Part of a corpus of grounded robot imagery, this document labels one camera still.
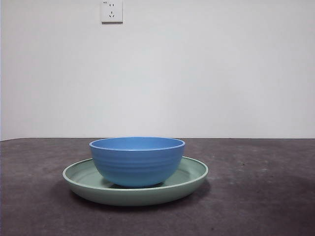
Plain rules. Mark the blue ribbed bowl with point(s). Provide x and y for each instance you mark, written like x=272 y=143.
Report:
x=136 y=164

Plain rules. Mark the green round plate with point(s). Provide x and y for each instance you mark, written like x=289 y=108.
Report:
x=135 y=197

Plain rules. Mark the white wall socket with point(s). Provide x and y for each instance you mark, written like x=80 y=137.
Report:
x=112 y=12

